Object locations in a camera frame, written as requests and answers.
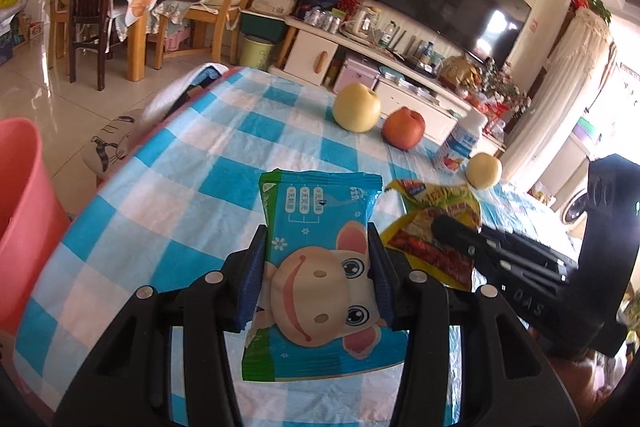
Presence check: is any red apple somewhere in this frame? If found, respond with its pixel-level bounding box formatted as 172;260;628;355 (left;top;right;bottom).
382;106;425;150

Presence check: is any blue white checkered tablecloth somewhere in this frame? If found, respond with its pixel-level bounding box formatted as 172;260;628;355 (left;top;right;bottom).
13;68;577;426

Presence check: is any cat pattern stool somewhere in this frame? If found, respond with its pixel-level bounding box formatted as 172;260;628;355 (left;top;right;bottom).
80;109;142;182

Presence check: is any electric glass kettle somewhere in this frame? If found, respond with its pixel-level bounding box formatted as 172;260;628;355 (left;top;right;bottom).
344;5;381;39

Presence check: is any washing machine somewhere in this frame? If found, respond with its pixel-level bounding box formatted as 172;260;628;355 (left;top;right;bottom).
559;187;588;230

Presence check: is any white standing air conditioner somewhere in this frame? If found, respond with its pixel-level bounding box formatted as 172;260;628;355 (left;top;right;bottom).
501;8;612;192

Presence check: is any light wooden chair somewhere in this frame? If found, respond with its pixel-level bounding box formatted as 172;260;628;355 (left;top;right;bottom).
153;0;248;69

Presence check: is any large yellow pear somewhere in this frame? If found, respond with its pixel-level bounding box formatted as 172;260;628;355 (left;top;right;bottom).
332;82;381;133

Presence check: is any pink trash bucket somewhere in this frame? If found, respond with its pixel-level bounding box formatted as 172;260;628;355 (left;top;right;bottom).
0;118;70;335

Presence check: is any small yellow pear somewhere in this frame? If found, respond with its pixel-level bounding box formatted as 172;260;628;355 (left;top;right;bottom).
465;153;502;190

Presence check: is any pink storage box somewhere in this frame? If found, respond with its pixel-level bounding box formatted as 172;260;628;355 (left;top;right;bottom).
332;52;380;94

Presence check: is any white tv cabinet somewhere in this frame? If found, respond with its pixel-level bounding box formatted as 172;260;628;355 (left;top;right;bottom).
269;15;507;153

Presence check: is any blue cartoon snack bag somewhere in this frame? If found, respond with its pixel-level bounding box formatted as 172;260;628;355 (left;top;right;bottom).
242;169;407;381

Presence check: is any dining table with cloth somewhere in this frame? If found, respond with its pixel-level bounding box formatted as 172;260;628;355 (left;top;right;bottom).
114;0;181;84

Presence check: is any yellow snack wrapper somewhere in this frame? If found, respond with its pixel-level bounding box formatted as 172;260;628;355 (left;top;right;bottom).
380;179;482;291

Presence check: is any white yogurt bottle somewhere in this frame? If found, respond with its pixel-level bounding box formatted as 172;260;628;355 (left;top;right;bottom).
434;108;487;173

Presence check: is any green small bin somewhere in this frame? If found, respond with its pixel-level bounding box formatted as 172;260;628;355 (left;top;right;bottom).
239;35;274;70

